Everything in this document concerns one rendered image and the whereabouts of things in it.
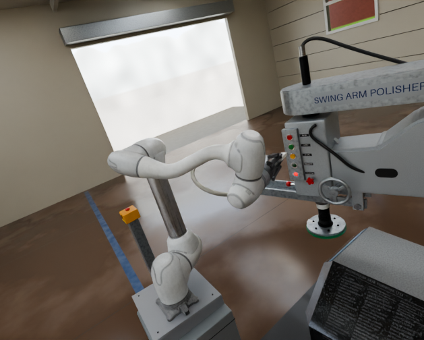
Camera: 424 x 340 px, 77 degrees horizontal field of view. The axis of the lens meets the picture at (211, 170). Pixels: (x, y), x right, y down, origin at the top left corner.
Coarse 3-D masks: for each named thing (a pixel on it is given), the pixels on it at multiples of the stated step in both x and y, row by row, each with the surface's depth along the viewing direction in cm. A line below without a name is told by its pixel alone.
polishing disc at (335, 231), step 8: (336, 216) 160; (312, 224) 159; (320, 224) 156; (328, 224) 154; (336, 224) 153; (344, 224) 152; (312, 232) 153; (320, 232) 151; (328, 232) 149; (336, 232) 147; (344, 232) 149
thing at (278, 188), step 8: (272, 184) 174; (280, 184) 170; (264, 192) 166; (272, 192) 162; (280, 192) 159; (288, 192) 155; (344, 192) 146; (312, 200) 148; (320, 200) 145; (360, 208) 129
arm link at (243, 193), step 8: (232, 184) 101; (240, 184) 97; (248, 184) 96; (256, 184) 96; (264, 184) 105; (232, 192) 96; (240, 192) 95; (248, 192) 96; (256, 192) 98; (232, 200) 97; (240, 200) 95; (248, 200) 96; (240, 208) 98
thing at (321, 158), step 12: (300, 120) 129; (312, 120) 124; (324, 120) 120; (336, 120) 133; (300, 132) 129; (312, 132) 126; (324, 132) 122; (336, 132) 134; (312, 144) 128; (312, 156) 131; (324, 156) 127; (312, 168) 134; (324, 168) 130; (300, 192) 144; (312, 192) 140; (324, 192) 136
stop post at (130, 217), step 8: (136, 208) 209; (128, 216) 206; (136, 216) 210; (128, 224) 213; (136, 224) 213; (136, 232) 214; (136, 240) 215; (144, 240) 219; (144, 248) 220; (144, 256) 221; (152, 256) 225
